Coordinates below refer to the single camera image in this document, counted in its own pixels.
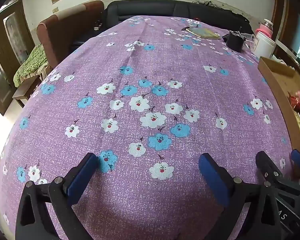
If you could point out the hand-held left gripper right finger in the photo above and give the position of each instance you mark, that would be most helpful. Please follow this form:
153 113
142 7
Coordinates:
213 180

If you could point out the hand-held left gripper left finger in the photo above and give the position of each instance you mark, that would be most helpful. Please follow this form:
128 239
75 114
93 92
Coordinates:
82 177

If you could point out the cardboard box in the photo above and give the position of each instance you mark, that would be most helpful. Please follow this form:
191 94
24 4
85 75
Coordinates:
282 80

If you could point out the wooden bench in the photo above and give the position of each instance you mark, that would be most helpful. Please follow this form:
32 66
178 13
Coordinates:
23 91

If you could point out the white plastic jar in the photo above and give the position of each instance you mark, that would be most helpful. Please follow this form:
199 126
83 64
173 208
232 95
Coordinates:
263 45

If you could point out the purple floral tablecloth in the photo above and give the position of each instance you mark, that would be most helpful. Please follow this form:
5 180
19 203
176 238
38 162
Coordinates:
165 67

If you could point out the green patterned cloth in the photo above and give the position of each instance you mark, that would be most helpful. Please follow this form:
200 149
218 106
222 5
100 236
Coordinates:
32 62

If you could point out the black cup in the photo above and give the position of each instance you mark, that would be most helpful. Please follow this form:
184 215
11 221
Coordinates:
233 41

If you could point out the pink lidded bottle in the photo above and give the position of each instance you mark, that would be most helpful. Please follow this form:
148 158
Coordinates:
265 30

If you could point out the yellow green book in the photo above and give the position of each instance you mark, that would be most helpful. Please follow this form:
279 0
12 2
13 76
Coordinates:
202 32

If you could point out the brown armchair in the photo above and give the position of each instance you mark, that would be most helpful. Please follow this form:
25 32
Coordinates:
65 30

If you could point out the small metal object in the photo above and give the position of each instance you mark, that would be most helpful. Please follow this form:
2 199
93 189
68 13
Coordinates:
98 25

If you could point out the bunch of keys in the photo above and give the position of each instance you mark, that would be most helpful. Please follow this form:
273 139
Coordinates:
190 27

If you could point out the wooden door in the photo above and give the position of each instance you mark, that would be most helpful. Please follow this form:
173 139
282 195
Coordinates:
12 30

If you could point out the black sofa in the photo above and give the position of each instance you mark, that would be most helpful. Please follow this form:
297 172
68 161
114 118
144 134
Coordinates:
145 8

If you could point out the white wall switch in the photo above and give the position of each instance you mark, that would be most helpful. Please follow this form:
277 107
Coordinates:
55 10

